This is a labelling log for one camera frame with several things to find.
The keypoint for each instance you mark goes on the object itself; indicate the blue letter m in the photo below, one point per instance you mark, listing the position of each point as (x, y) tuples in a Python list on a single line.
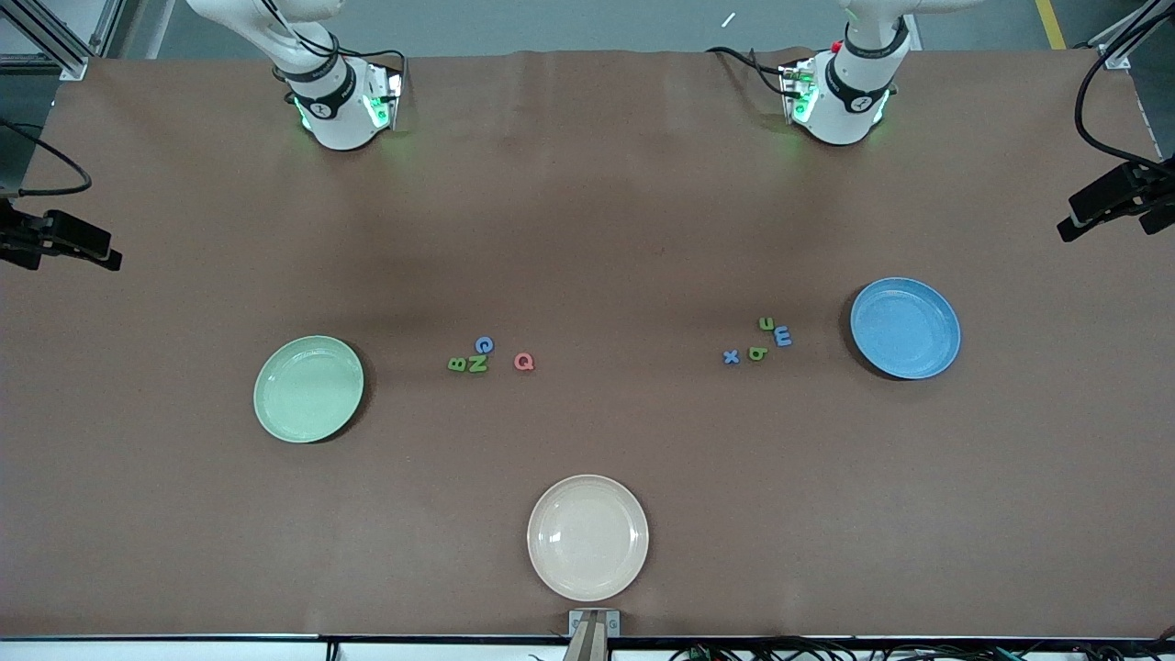
[(782, 336)]

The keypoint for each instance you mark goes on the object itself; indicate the blue letter C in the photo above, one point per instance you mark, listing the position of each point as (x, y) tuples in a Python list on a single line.
[(477, 345)]

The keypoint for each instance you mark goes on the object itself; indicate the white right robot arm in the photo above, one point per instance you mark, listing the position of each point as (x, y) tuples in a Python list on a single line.
[(335, 119)]

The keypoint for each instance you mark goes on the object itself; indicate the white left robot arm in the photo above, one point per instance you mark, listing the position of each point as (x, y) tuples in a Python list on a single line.
[(840, 110)]

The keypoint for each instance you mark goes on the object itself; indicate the blue plate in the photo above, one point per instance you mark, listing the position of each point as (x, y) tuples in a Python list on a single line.
[(904, 329)]

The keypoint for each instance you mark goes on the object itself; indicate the green plate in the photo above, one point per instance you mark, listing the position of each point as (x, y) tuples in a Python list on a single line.
[(307, 390)]

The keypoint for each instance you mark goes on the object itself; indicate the red letter Q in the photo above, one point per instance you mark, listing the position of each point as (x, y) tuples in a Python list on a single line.
[(517, 363)]

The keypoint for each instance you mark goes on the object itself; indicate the brown table cover sheet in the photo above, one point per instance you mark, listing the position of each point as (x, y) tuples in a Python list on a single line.
[(587, 229)]

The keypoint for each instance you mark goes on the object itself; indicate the cream plate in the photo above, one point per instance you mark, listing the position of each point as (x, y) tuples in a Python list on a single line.
[(587, 538)]

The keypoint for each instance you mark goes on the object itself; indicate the aluminium frame profile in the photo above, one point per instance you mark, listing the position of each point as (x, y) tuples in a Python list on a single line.
[(46, 35), (1115, 57)]

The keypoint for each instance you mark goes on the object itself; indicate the white table edge rail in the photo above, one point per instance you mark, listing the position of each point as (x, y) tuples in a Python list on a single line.
[(184, 650)]

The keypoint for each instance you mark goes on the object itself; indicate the grey bracket with tan beam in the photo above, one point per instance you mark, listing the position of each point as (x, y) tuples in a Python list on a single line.
[(592, 629)]

